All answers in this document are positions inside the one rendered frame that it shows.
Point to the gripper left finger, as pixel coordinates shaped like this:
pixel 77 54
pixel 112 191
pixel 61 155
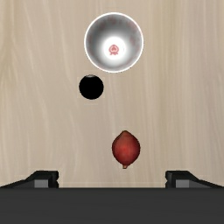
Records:
pixel 43 178

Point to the red onion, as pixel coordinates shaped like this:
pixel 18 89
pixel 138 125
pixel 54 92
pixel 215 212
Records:
pixel 126 148

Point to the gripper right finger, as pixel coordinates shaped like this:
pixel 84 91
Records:
pixel 179 178

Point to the black round object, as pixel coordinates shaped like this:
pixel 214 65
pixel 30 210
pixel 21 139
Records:
pixel 91 87

